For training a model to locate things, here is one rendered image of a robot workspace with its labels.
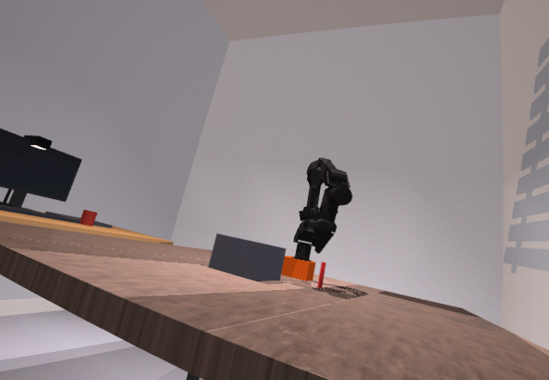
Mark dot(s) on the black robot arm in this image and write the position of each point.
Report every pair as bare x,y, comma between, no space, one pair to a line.
337,194

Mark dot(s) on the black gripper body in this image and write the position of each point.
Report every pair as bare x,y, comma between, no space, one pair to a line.
326,222

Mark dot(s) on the red peg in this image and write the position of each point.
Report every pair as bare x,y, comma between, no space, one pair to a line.
320,283

